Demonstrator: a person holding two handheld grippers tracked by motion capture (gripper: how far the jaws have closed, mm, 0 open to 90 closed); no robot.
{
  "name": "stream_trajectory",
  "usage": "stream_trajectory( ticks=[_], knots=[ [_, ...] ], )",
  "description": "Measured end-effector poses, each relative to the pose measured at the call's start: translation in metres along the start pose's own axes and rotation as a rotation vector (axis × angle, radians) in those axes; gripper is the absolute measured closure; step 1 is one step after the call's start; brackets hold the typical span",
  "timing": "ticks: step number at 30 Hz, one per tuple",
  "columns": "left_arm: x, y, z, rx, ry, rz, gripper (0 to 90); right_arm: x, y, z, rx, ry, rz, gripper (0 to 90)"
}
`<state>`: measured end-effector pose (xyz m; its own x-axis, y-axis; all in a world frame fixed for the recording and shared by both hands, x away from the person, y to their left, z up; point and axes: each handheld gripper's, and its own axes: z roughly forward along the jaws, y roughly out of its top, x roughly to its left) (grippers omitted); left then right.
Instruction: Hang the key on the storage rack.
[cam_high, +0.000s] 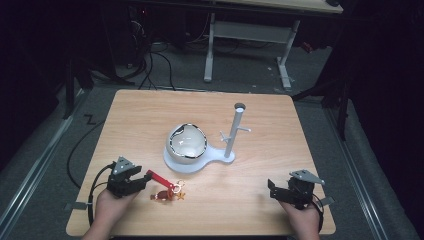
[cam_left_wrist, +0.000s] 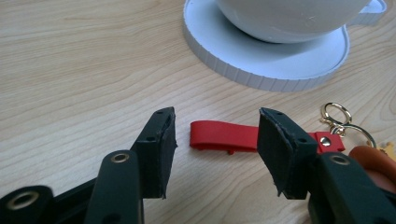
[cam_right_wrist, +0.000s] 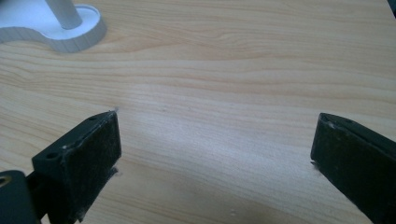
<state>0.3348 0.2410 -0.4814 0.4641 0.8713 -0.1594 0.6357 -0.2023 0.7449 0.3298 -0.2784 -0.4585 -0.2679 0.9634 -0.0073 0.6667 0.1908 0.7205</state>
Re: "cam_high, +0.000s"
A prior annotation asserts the dark computer tower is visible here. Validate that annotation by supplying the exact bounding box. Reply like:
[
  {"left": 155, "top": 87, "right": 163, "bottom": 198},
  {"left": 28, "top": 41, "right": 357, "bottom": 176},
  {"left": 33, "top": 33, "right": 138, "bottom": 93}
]
[{"left": 109, "top": 3, "right": 153, "bottom": 69}]

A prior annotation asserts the red strap keychain with figurine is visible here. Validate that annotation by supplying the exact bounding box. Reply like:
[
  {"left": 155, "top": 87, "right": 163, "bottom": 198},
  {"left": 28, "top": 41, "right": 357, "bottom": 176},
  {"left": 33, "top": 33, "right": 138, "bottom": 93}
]
[{"left": 145, "top": 169, "right": 188, "bottom": 203}]

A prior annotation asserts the person's right hand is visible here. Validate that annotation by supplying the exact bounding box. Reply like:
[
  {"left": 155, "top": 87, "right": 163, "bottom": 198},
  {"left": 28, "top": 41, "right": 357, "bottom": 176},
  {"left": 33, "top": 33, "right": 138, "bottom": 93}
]
[{"left": 279, "top": 199, "right": 322, "bottom": 240}]

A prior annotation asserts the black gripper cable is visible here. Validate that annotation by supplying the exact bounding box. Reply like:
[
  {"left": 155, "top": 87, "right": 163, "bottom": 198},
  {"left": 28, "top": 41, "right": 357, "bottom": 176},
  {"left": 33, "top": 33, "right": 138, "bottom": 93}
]
[
  {"left": 86, "top": 164, "right": 117, "bottom": 228},
  {"left": 311, "top": 192, "right": 325, "bottom": 234}
]

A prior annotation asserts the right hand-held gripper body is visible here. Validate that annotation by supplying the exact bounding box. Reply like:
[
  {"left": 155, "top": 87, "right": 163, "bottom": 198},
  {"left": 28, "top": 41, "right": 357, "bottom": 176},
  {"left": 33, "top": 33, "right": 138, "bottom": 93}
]
[{"left": 281, "top": 168, "right": 326, "bottom": 211}]

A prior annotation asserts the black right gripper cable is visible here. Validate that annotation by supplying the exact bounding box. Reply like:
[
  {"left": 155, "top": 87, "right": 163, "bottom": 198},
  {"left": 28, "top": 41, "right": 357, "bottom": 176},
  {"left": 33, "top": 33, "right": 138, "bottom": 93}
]
[{"left": 311, "top": 192, "right": 325, "bottom": 234}]

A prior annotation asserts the black metal stand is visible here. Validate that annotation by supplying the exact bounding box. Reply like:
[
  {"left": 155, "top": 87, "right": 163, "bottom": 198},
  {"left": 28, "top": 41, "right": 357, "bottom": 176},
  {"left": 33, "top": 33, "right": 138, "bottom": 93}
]
[
  {"left": 291, "top": 39, "right": 354, "bottom": 142},
  {"left": 61, "top": 56, "right": 96, "bottom": 120}
]

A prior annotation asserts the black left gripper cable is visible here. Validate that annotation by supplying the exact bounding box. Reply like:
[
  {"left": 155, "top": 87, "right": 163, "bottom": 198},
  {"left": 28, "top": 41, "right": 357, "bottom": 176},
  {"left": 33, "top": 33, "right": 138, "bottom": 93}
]
[{"left": 86, "top": 164, "right": 117, "bottom": 228}]

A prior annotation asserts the black floor cable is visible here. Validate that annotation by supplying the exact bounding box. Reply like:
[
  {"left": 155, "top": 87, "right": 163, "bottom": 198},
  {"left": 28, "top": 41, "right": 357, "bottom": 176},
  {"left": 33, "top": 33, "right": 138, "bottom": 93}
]
[{"left": 66, "top": 119, "right": 106, "bottom": 190}]

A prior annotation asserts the bundle of black floor cables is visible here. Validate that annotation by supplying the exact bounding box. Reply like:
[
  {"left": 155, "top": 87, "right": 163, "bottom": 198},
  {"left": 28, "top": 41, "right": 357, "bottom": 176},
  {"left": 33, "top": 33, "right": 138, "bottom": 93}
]
[{"left": 89, "top": 39, "right": 178, "bottom": 92}]

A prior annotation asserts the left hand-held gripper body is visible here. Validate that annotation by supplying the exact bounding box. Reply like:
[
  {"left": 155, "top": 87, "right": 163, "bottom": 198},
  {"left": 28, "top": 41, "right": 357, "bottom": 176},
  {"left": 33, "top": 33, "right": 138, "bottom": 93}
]
[{"left": 106, "top": 155, "right": 143, "bottom": 200}]

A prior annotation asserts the metal floor rail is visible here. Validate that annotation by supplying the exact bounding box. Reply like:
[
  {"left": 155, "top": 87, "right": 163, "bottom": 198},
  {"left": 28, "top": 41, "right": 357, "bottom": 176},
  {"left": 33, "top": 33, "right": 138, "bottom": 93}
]
[
  {"left": 324, "top": 106, "right": 391, "bottom": 240},
  {"left": 0, "top": 87, "right": 88, "bottom": 234}
]

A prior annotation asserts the white stand with pegs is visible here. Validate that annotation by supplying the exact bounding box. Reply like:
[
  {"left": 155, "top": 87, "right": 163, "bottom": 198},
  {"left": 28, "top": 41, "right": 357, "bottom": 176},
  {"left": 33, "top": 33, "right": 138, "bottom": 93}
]
[{"left": 162, "top": 102, "right": 252, "bottom": 175}]

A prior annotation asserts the silver reflective bowl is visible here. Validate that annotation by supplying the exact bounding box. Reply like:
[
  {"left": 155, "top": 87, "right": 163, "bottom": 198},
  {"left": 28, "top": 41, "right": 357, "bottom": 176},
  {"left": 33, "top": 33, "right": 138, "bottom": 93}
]
[{"left": 165, "top": 122, "right": 208, "bottom": 165}]

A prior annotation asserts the person's left hand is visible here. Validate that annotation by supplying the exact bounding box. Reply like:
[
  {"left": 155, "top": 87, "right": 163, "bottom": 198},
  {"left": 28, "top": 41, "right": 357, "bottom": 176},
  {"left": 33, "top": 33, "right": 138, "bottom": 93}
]
[{"left": 94, "top": 188, "right": 140, "bottom": 232}]

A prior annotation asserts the white-framed desk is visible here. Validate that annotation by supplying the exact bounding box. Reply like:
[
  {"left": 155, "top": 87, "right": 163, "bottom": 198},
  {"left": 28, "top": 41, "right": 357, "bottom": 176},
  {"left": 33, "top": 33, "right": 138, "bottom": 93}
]
[{"left": 202, "top": 0, "right": 344, "bottom": 92}]

